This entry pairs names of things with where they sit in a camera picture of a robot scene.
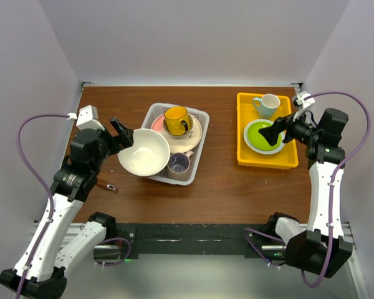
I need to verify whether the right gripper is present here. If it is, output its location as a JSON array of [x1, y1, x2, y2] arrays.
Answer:
[[259, 107, 321, 146]]

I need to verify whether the cream ceramic bowl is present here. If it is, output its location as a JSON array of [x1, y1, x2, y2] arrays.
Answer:
[[117, 128, 170, 177]]

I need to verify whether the pink cream branch plate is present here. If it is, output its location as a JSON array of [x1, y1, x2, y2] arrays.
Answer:
[[150, 115, 203, 153]]

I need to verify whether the yellow glass cup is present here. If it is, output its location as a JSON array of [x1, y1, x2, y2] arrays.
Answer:
[[164, 106, 191, 136]]

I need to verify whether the pink purple mug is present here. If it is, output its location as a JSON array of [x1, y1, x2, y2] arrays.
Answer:
[[167, 151, 194, 181]]

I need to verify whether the purple patterned small bowl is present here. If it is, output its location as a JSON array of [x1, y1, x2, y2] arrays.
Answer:
[[163, 114, 193, 137]]

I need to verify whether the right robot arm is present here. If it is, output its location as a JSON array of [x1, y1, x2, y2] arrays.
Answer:
[[258, 108, 353, 278]]

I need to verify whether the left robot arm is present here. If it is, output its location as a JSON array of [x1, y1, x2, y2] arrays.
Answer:
[[0, 113, 133, 298]]

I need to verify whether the lime green plate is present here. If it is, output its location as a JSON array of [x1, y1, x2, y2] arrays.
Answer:
[[243, 119, 285, 155]]

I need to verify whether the yellow plastic tray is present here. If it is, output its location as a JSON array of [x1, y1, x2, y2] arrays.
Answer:
[[236, 92, 299, 169]]

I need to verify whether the light blue mug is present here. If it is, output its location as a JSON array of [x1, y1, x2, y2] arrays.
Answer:
[[252, 94, 281, 119]]

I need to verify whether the white plastic basket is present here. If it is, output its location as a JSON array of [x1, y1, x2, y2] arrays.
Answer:
[[141, 103, 210, 186]]

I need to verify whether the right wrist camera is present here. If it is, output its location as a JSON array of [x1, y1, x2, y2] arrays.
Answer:
[[292, 91, 315, 122]]

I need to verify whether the spatula with wooden handle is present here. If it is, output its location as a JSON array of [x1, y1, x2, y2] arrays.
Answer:
[[96, 179, 118, 193]]

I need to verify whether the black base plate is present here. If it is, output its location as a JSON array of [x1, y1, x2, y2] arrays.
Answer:
[[111, 223, 285, 262]]

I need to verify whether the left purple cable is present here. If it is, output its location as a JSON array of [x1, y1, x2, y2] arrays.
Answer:
[[15, 113, 132, 299]]

